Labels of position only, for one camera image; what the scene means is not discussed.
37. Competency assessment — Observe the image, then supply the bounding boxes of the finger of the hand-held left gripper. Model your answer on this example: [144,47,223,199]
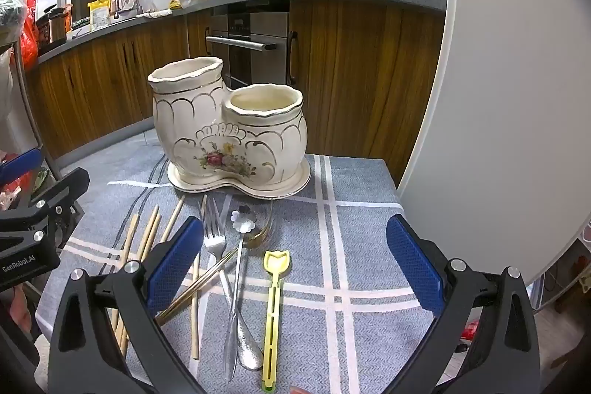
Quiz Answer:
[0,167,90,247]
[0,147,43,189]

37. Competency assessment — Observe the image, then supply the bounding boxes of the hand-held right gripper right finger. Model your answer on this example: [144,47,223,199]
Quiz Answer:
[385,214,541,394]

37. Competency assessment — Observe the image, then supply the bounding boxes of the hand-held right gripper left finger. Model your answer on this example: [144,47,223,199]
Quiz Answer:
[48,216,206,394]

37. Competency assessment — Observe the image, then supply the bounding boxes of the wooden chopstick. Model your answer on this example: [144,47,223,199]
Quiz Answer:
[141,213,162,261]
[158,195,186,243]
[191,195,208,360]
[137,204,161,261]
[121,214,139,270]

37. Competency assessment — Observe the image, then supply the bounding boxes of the silver fork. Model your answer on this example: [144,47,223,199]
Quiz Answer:
[203,198,265,371]

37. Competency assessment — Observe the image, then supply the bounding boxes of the silver flower-shaped spoon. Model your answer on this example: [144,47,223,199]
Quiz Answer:
[222,207,258,381]

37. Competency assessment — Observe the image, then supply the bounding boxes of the gold fork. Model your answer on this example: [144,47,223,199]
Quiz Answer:
[154,198,274,325]

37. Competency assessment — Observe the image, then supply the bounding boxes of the yellow plastic spoon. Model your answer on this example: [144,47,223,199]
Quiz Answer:
[260,250,293,392]

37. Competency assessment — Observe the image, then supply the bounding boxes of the cream floral ceramic utensil holder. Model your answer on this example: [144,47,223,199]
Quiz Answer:
[148,57,312,195]

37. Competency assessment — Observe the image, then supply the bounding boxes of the metal shelf rack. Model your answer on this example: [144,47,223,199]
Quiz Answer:
[0,31,61,173]

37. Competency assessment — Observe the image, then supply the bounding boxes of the blue plaid tablecloth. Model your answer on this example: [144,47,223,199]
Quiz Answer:
[34,140,467,394]

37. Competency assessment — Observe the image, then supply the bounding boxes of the red plastic bag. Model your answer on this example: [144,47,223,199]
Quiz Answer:
[18,0,40,72]

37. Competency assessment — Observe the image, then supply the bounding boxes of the copper pot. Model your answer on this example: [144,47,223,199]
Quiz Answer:
[46,8,70,44]

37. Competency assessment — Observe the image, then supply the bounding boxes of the yellow food packet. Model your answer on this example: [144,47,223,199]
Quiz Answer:
[88,0,114,30]

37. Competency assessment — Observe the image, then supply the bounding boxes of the wooden kitchen cabinets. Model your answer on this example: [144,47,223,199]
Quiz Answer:
[25,0,446,187]

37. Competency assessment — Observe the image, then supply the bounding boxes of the silver built-in oven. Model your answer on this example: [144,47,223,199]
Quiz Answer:
[203,4,296,90]

